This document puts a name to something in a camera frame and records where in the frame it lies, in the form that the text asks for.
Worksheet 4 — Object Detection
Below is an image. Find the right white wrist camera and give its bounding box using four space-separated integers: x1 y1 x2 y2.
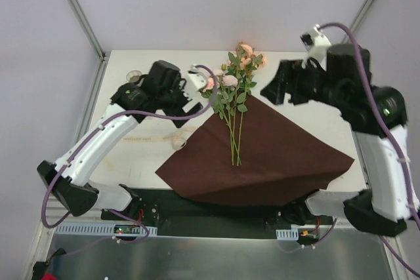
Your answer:
300 24 331 68

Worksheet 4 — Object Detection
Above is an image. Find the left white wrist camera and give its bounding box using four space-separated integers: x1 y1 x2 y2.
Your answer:
184 65 209 98

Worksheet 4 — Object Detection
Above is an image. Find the left aluminium frame post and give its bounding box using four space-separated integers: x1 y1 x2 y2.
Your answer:
49 0 110 62

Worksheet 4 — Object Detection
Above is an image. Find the pink rose stem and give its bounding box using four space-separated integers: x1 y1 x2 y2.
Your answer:
210 69 242 166
226 42 267 167
201 64 252 167

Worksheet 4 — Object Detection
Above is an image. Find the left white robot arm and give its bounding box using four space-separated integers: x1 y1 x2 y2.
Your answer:
37 60 207 220

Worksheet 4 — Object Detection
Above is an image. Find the white ribbed ceramic vase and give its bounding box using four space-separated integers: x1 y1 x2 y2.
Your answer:
126 70 142 84

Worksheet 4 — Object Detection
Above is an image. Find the cream printed ribbon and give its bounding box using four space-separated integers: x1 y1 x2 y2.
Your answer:
123 127 197 151

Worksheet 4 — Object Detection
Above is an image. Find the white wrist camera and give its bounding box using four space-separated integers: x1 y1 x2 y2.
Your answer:
300 24 331 68
184 65 209 98

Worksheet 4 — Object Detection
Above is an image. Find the red wrapping paper sheet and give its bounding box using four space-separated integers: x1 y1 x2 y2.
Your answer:
156 97 354 206

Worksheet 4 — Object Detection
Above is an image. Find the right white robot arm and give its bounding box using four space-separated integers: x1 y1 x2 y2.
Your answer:
261 44 419 237

